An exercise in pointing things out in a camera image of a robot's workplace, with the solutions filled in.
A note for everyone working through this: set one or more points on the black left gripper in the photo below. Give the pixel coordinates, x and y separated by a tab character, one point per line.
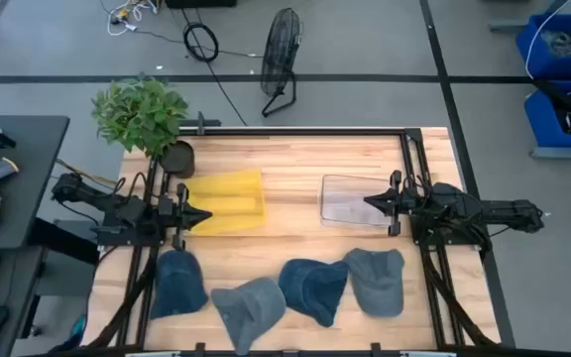
181	218

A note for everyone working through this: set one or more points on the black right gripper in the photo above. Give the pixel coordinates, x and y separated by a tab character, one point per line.
407	202

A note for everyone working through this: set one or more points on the dark blue denim cap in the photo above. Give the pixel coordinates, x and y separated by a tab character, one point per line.
310	290
179	285

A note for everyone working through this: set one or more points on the gray cap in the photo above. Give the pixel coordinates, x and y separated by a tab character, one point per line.
377	282
248	310

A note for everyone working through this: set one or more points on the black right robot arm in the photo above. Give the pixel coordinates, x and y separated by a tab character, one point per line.
508	213

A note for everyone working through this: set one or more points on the clear plastic bin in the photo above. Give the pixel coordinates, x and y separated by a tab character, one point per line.
345	201

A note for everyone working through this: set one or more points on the translucent yellow plastic bin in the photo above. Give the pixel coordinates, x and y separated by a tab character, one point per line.
236	198

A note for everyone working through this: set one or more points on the dark plant pot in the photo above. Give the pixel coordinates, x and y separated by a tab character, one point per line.
179	158

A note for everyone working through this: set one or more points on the green leafy artificial plant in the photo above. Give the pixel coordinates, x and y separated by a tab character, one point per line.
137	111

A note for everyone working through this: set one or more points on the black desk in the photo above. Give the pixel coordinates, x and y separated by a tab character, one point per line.
33	163

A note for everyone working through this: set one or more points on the blue storage bin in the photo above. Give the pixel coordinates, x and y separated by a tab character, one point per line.
543	59
543	124

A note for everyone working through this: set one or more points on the black floor fan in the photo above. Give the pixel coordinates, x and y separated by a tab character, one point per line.
280	49

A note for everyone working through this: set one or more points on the dark gray desk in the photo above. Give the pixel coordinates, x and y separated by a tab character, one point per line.
18	277

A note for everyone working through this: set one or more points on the black aluminium rig frame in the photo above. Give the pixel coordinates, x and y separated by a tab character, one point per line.
290	132

